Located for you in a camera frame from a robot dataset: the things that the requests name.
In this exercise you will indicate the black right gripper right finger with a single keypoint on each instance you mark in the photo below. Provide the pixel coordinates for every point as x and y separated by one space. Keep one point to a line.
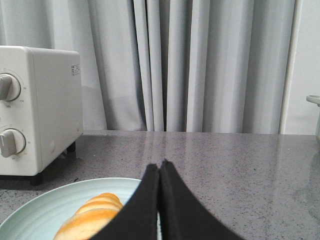
182 216

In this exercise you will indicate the white toaster oven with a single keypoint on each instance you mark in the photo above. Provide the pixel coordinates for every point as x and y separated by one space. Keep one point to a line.
48 110

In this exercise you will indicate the grey curtain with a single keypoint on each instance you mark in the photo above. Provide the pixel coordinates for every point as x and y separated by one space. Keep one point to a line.
214 66

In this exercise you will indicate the lower oven knob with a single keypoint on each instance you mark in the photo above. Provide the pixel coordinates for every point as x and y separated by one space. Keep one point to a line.
12 142

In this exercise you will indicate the oven knob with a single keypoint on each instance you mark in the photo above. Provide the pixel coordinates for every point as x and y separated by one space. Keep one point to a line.
12 142
10 87

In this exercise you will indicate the pale green pot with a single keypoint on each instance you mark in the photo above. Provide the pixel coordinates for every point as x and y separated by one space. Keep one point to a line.
315 99

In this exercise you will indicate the light green plate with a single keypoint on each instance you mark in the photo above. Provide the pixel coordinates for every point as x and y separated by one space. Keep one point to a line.
42 217

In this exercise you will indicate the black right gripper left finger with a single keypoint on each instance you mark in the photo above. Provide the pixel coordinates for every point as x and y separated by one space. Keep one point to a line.
137 220

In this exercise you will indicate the upper oven knob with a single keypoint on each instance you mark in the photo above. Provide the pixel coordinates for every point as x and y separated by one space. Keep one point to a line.
10 87

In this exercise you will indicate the golden croissant bread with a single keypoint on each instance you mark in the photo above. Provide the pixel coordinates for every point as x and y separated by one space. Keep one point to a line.
90 218

